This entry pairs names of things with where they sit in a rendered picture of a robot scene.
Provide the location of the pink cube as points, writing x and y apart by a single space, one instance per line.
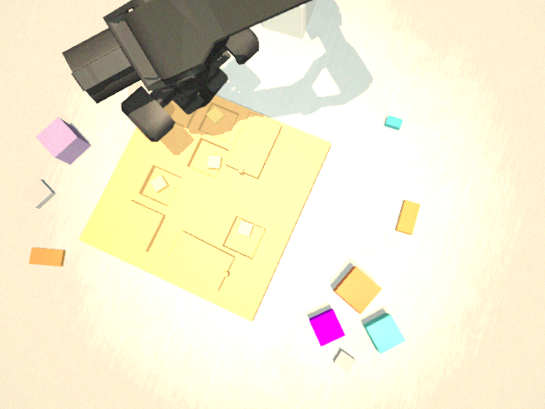
63 141

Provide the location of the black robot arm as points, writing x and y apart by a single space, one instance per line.
163 43

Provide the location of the pale yellow square board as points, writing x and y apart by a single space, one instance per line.
187 234

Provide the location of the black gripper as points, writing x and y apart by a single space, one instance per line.
146 111

